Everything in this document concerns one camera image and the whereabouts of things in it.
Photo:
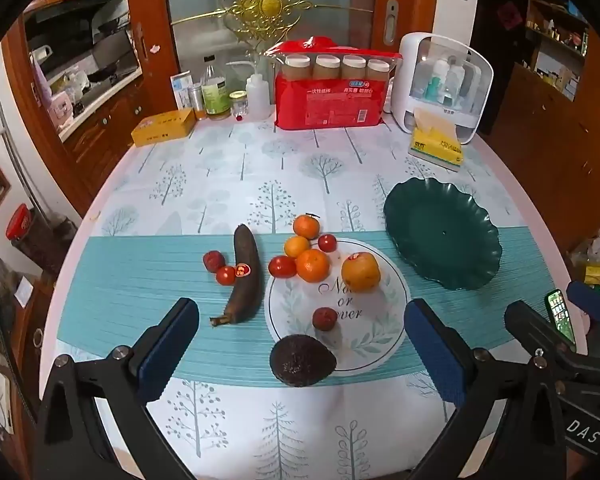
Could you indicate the wooden cabinet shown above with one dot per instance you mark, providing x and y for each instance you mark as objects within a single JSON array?
[{"x": 545, "y": 160}]

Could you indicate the white plastic bag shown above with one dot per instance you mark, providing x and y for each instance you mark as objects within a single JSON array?
[{"x": 592, "y": 252}]

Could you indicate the smartphone with lit screen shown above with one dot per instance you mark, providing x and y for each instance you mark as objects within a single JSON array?
[{"x": 560, "y": 310}]

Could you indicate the white cosmetics storage box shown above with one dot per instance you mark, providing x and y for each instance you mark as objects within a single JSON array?
[{"x": 410, "y": 75}]

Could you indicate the white squeeze bottle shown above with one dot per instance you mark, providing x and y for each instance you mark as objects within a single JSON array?
[{"x": 256, "y": 100}]

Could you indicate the red cherry tomato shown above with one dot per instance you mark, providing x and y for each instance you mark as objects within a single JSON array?
[
  {"x": 282, "y": 266},
  {"x": 226, "y": 275},
  {"x": 327, "y": 243}
]

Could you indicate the red paper cup package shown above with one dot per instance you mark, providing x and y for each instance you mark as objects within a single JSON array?
[{"x": 325, "y": 105}]

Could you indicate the dark avocado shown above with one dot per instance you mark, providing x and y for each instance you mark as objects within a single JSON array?
[{"x": 300, "y": 360}]

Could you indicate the blue and white box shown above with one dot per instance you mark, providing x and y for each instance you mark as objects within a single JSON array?
[{"x": 182, "y": 91}]

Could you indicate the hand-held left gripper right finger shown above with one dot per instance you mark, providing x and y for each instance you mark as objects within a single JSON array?
[{"x": 435, "y": 355}]

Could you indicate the small pale tangerine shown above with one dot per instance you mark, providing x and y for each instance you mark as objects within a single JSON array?
[{"x": 295, "y": 247}]

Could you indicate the red-lidded storage jar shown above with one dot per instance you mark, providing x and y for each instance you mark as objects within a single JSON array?
[{"x": 35, "y": 240}]

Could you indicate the white cosmetics bottle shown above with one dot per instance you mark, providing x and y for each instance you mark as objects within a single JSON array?
[{"x": 455, "y": 82}]

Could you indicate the tangerine with dark stem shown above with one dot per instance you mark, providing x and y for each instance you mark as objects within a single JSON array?
[{"x": 307, "y": 227}]

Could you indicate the wrinkled red date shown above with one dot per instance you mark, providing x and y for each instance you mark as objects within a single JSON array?
[
  {"x": 324, "y": 319},
  {"x": 213, "y": 261}
]

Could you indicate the tree-printed tablecloth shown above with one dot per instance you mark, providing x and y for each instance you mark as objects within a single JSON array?
[{"x": 230, "y": 175}]

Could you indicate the large orange with sticker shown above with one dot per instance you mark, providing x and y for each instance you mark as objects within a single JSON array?
[{"x": 361, "y": 274}]

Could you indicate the teal cosmetics bottle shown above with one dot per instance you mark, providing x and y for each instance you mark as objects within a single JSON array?
[{"x": 434, "y": 82}]

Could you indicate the brown overripe banana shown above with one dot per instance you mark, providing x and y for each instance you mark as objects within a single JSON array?
[{"x": 245, "y": 295}]

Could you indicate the glass bottle with green label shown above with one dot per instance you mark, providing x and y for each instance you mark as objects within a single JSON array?
[{"x": 215, "y": 95}]

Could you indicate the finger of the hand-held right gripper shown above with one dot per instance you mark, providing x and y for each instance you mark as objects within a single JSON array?
[
  {"x": 532, "y": 322},
  {"x": 590, "y": 302}
]

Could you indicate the small metal can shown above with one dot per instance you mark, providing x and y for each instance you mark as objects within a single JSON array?
[{"x": 198, "y": 102}]

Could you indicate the small glass jar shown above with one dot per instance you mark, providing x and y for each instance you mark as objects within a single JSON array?
[{"x": 238, "y": 105}]

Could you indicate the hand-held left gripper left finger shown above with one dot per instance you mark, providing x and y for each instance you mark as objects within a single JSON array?
[{"x": 167, "y": 350}]

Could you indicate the gold door ornament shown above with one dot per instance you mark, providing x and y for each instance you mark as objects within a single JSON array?
[{"x": 270, "y": 5}]

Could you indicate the yellow tissue pack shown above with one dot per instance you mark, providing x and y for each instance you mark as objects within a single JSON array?
[{"x": 437, "y": 147}]

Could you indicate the dark green scalloped plate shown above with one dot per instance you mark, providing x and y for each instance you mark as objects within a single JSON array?
[{"x": 440, "y": 235}]

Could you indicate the deep orange tangerine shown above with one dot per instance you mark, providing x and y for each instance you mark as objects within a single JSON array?
[{"x": 313, "y": 266}]

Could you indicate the yellow cardboard box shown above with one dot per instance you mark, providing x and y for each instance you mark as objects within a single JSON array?
[{"x": 162, "y": 129}]

